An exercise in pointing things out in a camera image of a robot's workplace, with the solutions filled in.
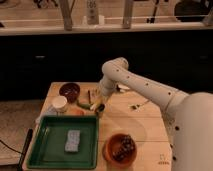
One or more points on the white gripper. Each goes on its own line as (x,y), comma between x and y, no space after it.
(102,96)

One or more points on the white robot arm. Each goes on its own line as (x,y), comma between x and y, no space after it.
(192,113)

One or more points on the metal cup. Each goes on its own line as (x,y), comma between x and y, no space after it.
(99,110)

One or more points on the white cup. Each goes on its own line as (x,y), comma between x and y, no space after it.
(60,103)

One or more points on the metal fork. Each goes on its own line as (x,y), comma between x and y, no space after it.
(136,106)

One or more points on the dark red bowl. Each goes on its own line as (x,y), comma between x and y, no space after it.
(71,91)

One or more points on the orange bowl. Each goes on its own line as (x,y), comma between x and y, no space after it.
(111,145)

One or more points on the blue sponge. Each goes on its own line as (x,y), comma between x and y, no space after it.
(73,141)

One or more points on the clear plastic item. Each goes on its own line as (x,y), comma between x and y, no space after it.
(48,112)

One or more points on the dark grapes bunch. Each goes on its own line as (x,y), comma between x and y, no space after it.
(127,147)

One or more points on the white remote device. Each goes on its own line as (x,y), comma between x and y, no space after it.
(92,12)

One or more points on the green plastic tray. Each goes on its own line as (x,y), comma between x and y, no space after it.
(48,149)

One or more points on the black rod left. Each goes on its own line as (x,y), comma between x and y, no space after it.
(25,148)

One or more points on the white handled knife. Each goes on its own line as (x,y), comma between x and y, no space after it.
(122,88)

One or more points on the wooden post right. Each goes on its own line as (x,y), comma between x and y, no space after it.
(127,14)

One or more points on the wooden post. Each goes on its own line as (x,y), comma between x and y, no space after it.
(66,14)
(127,14)

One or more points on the wooden post left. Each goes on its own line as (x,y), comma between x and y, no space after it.
(66,14)

